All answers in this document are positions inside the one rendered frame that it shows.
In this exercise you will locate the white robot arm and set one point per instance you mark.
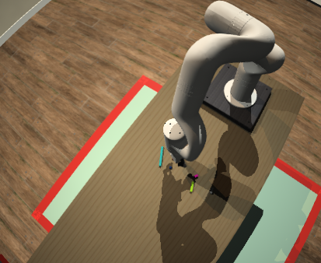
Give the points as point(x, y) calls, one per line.
point(239, 38)

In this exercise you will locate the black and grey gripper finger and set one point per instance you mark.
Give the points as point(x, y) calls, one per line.
point(182, 163)

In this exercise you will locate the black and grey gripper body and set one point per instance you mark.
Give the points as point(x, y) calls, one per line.
point(176, 157)

